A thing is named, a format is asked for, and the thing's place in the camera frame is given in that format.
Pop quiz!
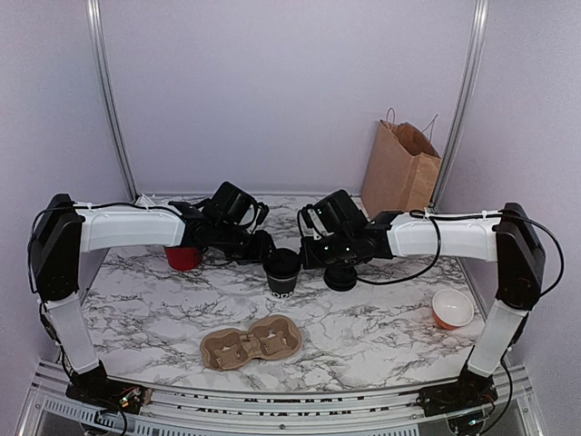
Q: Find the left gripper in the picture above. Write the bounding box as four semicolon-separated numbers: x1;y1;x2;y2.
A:
214;221;281;265

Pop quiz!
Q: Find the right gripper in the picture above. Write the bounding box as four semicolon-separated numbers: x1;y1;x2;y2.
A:
296;232;354;272

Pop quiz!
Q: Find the black plastic cup lid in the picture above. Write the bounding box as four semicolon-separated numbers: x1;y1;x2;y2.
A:
263;248;300;279

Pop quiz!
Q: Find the black paper coffee cup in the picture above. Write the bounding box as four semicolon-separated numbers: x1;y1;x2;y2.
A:
267;273;298;298

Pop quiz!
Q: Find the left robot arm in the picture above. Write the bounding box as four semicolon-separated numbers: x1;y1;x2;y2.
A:
27;185;273;404

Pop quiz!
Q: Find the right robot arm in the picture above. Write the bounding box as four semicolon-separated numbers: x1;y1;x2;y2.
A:
297;191;566;407

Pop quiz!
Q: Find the red cylindrical holder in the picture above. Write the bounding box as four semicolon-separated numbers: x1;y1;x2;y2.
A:
164;247;202;272

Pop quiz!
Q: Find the brown paper bag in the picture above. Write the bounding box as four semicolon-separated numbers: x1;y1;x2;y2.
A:
361;118;441;217

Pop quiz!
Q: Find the cardboard cup carrier tray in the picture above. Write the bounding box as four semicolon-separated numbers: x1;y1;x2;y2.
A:
200;314;302;372

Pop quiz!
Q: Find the white wrapped straw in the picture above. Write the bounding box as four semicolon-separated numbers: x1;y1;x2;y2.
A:
135;194;155;206

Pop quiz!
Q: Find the orange white bowl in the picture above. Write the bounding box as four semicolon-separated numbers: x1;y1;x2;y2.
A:
432;289;474;330

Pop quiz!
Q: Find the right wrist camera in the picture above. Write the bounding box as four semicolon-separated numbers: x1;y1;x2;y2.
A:
299;189;368;237

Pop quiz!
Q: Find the front aluminium rail base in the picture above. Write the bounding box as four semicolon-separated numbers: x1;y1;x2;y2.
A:
15;362;547;435

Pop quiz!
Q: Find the right aluminium frame post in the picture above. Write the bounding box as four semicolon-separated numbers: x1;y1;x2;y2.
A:
430;0;490;208

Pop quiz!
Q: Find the aluminium frame post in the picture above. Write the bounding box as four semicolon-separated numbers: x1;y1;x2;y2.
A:
86;0;139;200
430;0;490;208

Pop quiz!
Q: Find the left aluminium frame post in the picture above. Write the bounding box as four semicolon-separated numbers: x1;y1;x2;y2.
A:
86;0;139;200

